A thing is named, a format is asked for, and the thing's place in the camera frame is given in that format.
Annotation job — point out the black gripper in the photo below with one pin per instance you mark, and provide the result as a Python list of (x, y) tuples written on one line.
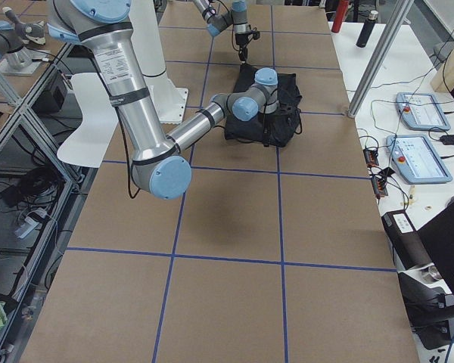
[(271, 120), (241, 42)]

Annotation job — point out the black graphic t-shirt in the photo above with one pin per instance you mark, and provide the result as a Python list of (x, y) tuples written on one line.
[(252, 131)]

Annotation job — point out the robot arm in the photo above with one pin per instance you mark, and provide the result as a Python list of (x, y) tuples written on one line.
[(157, 166), (235, 16)]

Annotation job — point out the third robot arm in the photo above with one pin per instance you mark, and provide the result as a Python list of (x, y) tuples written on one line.
[(15, 35)]

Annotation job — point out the orange black connector strip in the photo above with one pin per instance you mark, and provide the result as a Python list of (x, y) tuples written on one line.
[(371, 157)]

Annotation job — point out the red bottle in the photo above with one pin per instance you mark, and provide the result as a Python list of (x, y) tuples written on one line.
[(340, 15)]

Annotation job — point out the black water bottle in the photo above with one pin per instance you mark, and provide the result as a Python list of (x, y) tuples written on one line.
[(367, 28)]

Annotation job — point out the near teach pendant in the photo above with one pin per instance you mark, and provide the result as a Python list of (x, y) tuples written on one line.
[(416, 160)]

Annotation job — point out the teach pendant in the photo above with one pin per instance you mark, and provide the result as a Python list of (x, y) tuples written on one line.
[(421, 111), (416, 160)]

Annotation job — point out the far teach pendant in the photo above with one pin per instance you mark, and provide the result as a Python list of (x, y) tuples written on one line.
[(421, 111)]

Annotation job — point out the white plastic chair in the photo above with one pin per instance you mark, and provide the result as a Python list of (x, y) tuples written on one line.
[(87, 145)]

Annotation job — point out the black box with label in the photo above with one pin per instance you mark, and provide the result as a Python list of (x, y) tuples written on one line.
[(405, 239)]

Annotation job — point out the wooden board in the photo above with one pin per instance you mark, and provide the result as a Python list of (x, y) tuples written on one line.
[(443, 81)]

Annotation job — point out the black office chair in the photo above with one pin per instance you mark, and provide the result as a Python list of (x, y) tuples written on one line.
[(430, 310)]

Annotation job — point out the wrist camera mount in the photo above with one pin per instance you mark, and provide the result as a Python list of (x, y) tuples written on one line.
[(290, 97), (254, 34)]

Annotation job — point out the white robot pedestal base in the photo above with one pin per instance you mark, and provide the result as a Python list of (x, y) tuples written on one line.
[(169, 101)]

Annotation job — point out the aluminium frame post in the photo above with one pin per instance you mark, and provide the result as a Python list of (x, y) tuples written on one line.
[(387, 37)]

